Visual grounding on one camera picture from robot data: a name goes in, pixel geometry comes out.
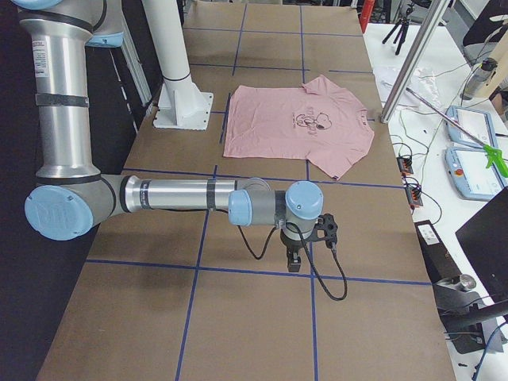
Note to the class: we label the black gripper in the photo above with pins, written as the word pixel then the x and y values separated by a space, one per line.
pixel 290 248

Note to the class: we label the pink snoopy t-shirt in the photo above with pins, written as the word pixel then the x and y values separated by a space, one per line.
pixel 318 121

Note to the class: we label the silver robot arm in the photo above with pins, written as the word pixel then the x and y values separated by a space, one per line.
pixel 72 195

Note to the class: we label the lower orange connector block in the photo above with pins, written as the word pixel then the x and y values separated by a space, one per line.
pixel 413 194

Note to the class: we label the orange connector block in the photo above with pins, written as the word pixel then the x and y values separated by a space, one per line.
pixel 405 165
pixel 413 194

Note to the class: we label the black box with label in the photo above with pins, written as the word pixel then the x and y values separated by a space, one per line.
pixel 441 268

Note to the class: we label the upper orange connector block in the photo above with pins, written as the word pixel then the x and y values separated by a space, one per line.
pixel 405 165

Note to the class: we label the black monitor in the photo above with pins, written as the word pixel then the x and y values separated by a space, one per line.
pixel 483 239

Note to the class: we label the lower teach pendant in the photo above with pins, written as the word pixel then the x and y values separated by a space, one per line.
pixel 470 174

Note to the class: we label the teach pendant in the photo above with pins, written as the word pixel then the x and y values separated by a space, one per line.
pixel 470 174
pixel 476 122

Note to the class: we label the green tipped grabber stick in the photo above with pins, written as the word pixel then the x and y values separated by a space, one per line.
pixel 494 155

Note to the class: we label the upper teach pendant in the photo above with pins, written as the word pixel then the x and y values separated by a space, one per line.
pixel 476 122

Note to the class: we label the grey water bottle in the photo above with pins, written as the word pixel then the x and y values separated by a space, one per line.
pixel 478 77

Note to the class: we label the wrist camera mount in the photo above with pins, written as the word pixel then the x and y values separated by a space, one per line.
pixel 325 229

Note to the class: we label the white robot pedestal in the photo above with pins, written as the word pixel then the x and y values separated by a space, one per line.
pixel 181 104

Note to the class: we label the black camera tripod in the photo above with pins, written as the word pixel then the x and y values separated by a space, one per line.
pixel 401 27

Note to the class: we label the aluminium frame post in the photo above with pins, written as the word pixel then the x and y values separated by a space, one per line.
pixel 425 32

